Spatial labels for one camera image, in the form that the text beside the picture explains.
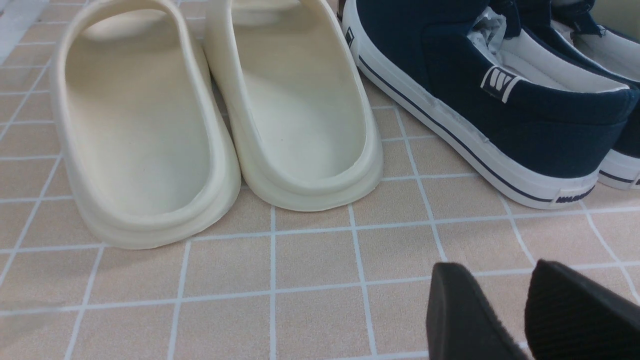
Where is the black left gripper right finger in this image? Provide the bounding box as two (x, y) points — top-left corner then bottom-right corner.
(525, 259), (640, 360)

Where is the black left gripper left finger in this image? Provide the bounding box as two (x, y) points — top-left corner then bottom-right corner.
(426, 262), (528, 360)

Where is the cream slipper, inner right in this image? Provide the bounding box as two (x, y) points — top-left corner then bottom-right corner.
(203, 0), (384, 212)

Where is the navy slip-on shoe, left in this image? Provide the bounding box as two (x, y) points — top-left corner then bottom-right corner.
(337, 0), (639, 210)

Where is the navy slip-on shoe, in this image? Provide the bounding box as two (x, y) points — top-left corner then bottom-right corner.
(516, 0), (640, 191)
(337, 0), (639, 210)

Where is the cream slipper, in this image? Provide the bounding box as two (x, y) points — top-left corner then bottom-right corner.
(203, 0), (384, 212)
(48, 0), (242, 249)

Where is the navy slip-on shoe, right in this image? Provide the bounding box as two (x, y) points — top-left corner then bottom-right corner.
(516, 0), (640, 191)

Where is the cream slipper, outer left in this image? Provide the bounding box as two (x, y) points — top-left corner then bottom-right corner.
(48, 0), (242, 249)

